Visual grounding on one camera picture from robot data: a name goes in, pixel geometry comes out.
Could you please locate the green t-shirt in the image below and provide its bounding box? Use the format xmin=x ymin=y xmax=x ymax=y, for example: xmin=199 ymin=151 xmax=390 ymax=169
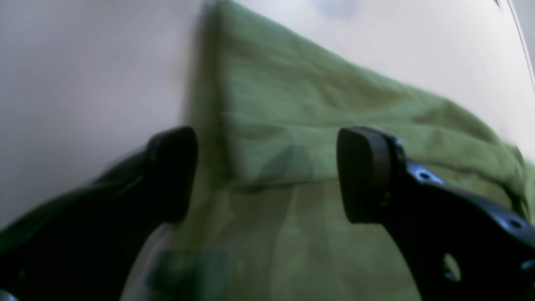
xmin=121 ymin=0 xmax=535 ymax=301

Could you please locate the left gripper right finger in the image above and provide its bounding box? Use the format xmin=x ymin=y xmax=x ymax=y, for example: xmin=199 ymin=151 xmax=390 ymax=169
xmin=336 ymin=127 xmax=535 ymax=301

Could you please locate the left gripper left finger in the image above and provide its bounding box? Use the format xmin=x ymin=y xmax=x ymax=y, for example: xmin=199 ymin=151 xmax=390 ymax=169
xmin=0 ymin=127 xmax=198 ymax=301

